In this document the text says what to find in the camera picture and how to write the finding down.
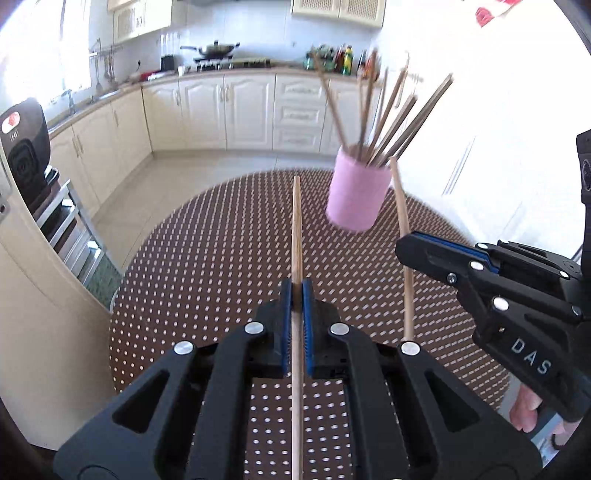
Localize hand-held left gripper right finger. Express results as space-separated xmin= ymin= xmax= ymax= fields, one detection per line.
xmin=302 ymin=278 xmax=542 ymax=480

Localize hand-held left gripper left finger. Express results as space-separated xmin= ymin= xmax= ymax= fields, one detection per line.
xmin=54 ymin=277 xmax=294 ymax=480

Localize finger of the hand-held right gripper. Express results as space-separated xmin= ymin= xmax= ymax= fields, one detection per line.
xmin=414 ymin=233 xmax=585 ymax=309
xmin=396 ymin=234 xmax=584 ymax=325

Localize long wooden chopstick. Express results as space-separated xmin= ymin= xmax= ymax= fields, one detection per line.
xmin=389 ymin=157 xmax=415 ymax=341
xmin=291 ymin=175 xmax=306 ymax=480

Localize pink cylindrical cup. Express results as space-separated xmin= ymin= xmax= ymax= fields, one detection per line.
xmin=325 ymin=144 xmax=392 ymax=232

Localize bunch of assorted chopsticks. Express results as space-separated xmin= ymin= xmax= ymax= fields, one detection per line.
xmin=310 ymin=46 xmax=455 ymax=168

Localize person's right hand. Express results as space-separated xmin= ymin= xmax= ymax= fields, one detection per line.
xmin=512 ymin=382 xmax=568 ymax=449

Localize white panelled door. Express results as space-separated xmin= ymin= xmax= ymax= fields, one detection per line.
xmin=438 ymin=124 xmax=583 ymax=259

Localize brown polka-dot tablecloth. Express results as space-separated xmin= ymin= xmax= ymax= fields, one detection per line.
xmin=108 ymin=168 xmax=511 ymax=480

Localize cream kitchen base cabinets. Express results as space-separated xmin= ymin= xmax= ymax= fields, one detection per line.
xmin=46 ymin=71 xmax=386 ymax=217

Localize row of condiment bottles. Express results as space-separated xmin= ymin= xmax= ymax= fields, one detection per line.
xmin=302 ymin=43 xmax=372 ymax=77

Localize gas stove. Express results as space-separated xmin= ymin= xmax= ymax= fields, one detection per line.
xmin=191 ymin=57 xmax=273 ymax=73

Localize black wok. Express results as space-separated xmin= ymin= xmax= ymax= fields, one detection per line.
xmin=180 ymin=41 xmax=241 ymax=60

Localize black countertop appliance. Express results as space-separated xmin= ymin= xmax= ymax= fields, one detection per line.
xmin=0 ymin=98 xmax=58 ymax=217

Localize kitchen window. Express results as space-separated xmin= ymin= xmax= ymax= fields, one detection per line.
xmin=0 ymin=18 xmax=93 ymax=121

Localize red white wall decoration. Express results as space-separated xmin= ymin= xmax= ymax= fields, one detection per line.
xmin=475 ymin=0 xmax=527 ymax=27

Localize cream lattice wall cabinet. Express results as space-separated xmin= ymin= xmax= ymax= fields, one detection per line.
xmin=107 ymin=0 xmax=174 ymax=45
xmin=291 ymin=0 xmax=387 ymax=29

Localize hanging kitchen utensils rail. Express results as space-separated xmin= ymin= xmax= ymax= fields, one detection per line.
xmin=87 ymin=39 xmax=122 ymax=92

